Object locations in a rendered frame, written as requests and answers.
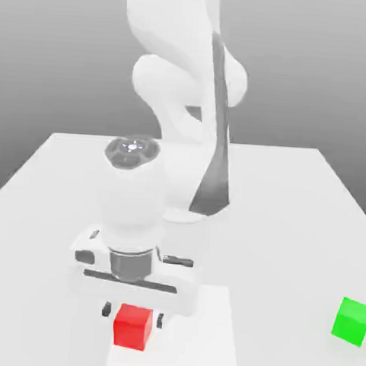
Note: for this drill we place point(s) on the small red cube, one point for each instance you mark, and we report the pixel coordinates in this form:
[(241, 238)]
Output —
[(131, 327)]

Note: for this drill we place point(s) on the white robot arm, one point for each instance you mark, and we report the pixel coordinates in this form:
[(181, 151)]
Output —
[(133, 204)]

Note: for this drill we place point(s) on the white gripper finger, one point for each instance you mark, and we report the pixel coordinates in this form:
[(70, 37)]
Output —
[(160, 320), (106, 308)]

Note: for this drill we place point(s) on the small green cube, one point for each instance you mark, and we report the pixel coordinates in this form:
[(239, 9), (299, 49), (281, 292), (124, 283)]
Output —
[(351, 323)]

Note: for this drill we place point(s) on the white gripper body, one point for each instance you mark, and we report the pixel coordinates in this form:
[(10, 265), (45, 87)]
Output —
[(182, 298)]

